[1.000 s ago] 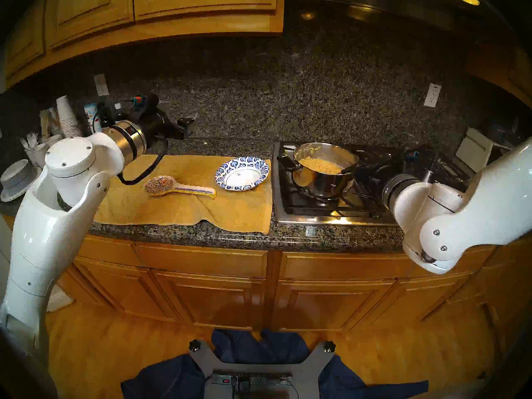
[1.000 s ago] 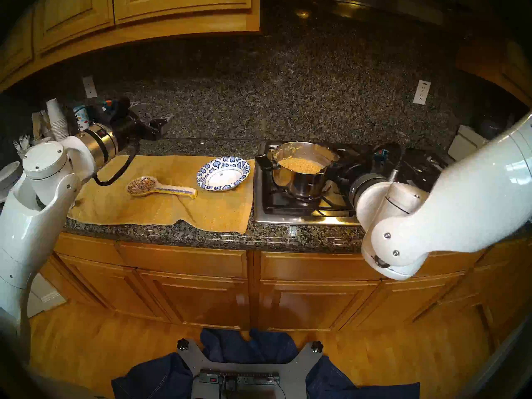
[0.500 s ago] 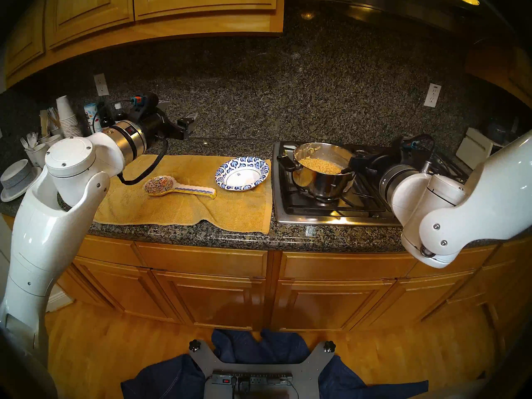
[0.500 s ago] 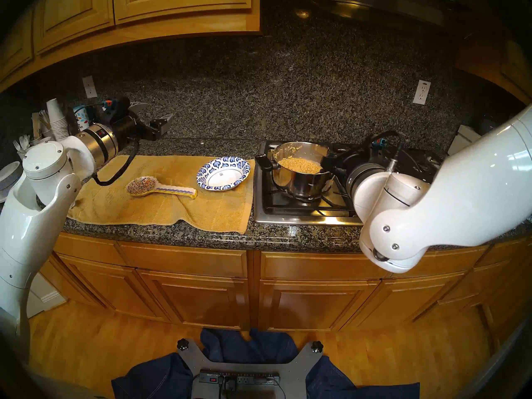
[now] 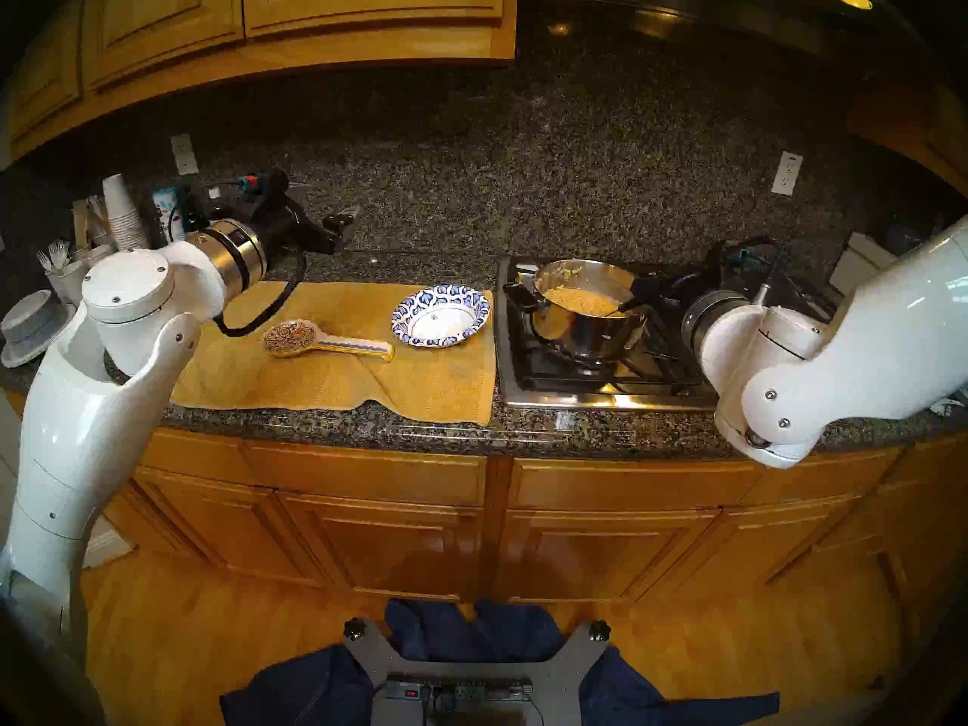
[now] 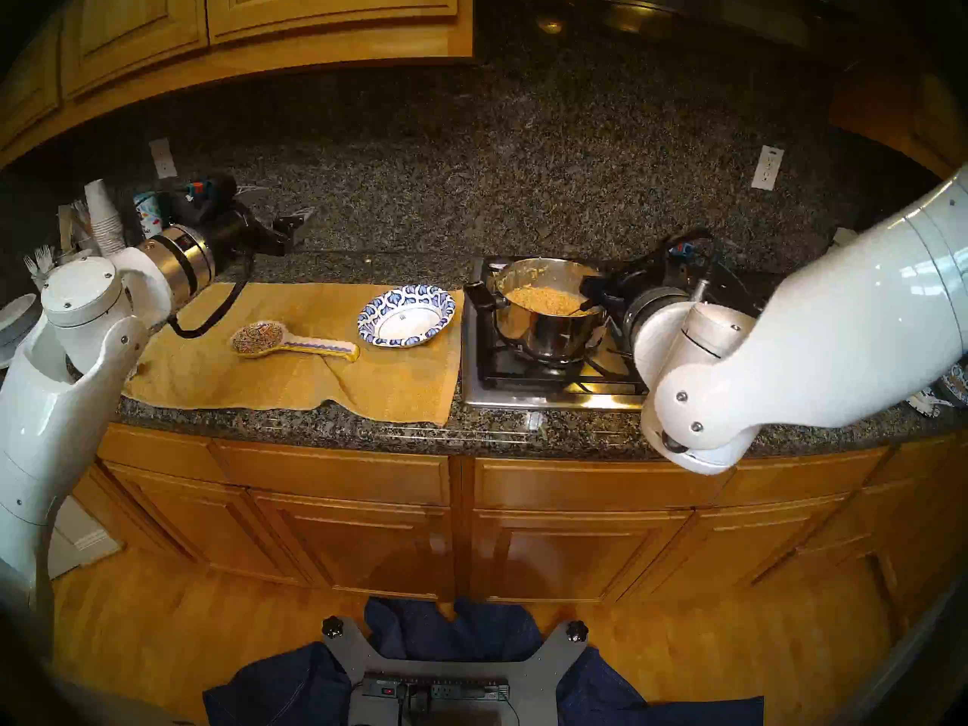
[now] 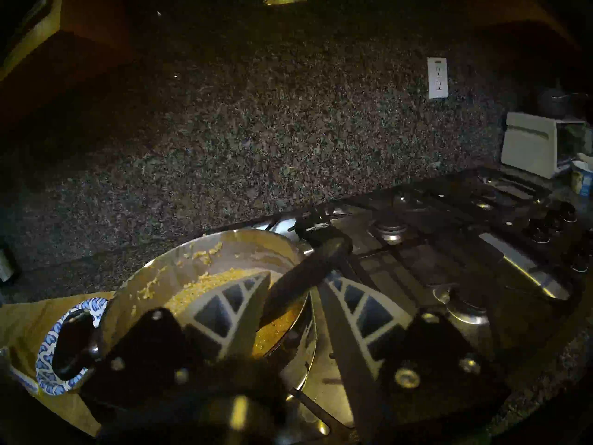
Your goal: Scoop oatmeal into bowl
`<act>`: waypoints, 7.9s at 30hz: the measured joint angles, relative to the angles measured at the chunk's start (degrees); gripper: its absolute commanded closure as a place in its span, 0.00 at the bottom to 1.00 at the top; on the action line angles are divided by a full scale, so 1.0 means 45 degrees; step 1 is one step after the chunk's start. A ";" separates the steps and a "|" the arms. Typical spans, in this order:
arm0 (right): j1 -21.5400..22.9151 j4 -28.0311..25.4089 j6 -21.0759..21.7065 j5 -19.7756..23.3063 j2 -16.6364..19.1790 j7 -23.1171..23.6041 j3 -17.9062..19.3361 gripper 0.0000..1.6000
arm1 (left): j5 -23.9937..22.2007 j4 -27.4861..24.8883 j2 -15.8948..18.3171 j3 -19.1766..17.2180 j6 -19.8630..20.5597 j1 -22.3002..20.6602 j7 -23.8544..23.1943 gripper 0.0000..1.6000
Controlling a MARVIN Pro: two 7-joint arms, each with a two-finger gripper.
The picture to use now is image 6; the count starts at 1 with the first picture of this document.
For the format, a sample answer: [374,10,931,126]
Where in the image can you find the blue white paper bowl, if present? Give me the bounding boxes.
[357,284,458,349]

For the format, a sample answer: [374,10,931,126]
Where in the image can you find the wooden corner cabinet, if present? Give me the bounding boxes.
[828,67,968,181]

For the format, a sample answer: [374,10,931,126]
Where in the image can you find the white double wall outlet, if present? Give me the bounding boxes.
[751,146,785,192]

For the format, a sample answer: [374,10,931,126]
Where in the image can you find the wooden wall cabinets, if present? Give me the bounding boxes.
[0,0,475,166]

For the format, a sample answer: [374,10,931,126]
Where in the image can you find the cooked oatmeal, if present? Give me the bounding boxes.
[508,286,594,317]

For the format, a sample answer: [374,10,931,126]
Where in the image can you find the yellow ceramic spoon rest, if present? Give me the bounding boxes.
[229,320,361,364]

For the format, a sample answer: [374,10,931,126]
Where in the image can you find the yellow towel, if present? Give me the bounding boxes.
[121,282,464,427]

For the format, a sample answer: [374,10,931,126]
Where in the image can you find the steel gas cooktop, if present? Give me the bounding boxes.
[460,254,765,414]

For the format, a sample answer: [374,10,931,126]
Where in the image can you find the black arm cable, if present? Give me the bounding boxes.
[166,252,254,340]
[628,229,718,279]

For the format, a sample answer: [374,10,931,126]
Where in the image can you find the white patterned canister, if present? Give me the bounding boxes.
[134,191,165,239]

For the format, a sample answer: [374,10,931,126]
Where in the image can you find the steel range hood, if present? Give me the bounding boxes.
[480,0,855,52]

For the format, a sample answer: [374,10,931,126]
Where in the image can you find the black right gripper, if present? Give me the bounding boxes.
[579,259,685,326]

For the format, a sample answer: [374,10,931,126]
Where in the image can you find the wooden chopsticks bundle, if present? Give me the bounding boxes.
[59,201,93,250]

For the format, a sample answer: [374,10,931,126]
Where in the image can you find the stack of white bowls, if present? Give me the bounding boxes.
[0,293,39,370]

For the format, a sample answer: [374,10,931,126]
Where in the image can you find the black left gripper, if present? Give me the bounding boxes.
[212,185,315,271]

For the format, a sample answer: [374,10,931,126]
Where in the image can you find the black power strip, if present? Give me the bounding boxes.
[361,673,510,703]

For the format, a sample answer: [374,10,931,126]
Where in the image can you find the grey robot base frame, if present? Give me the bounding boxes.
[321,617,589,726]

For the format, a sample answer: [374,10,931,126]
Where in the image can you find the wooden base cabinets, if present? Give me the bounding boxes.
[68,403,968,627]

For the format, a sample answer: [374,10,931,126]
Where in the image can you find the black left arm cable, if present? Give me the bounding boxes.
[166,252,254,340]

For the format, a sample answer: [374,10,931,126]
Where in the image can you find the stack of white paper cups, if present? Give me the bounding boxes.
[83,178,129,256]

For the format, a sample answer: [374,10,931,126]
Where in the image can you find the paper cup with plastic forks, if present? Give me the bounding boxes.
[23,244,60,294]

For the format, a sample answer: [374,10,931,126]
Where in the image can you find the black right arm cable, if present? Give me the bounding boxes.
[628,229,718,279]

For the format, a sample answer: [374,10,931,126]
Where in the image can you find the stainless steel pot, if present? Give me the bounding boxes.
[463,258,619,364]

